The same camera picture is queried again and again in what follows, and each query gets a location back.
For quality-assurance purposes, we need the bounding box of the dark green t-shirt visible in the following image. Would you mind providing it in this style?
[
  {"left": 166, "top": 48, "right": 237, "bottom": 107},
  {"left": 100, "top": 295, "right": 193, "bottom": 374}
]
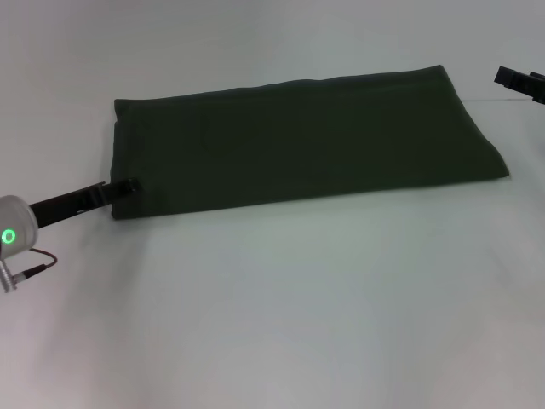
[{"left": 108, "top": 64, "right": 510, "bottom": 222}]

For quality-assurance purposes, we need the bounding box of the left gripper cable with connector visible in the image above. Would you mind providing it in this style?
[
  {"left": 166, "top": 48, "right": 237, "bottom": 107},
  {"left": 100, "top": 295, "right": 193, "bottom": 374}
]
[{"left": 0, "top": 246, "right": 59, "bottom": 295}]

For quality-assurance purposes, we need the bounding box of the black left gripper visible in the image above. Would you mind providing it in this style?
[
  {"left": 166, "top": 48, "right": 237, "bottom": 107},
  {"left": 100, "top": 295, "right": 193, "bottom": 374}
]
[{"left": 27, "top": 177, "right": 140, "bottom": 230}]

